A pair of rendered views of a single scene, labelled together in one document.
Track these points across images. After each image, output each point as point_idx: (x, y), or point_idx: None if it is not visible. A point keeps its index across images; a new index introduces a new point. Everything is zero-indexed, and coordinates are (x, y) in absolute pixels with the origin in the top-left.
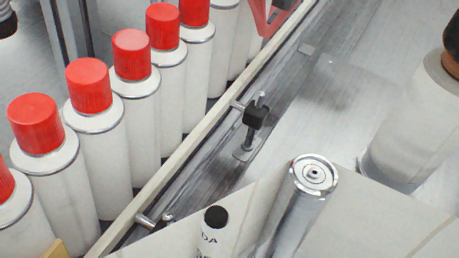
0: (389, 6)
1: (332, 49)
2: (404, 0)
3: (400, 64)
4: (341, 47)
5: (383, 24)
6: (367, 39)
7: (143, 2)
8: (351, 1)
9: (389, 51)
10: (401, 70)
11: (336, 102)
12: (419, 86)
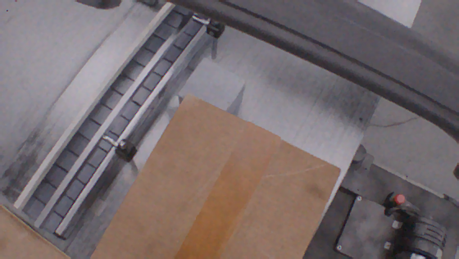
0: (41, 105)
1: (128, 32)
2: (19, 119)
3: (74, 22)
4: (119, 34)
5: (63, 72)
6: (88, 49)
7: (298, 74)
8: (81, 106)
9: (75, 36)
10: (78, 16)
11: None
12: None
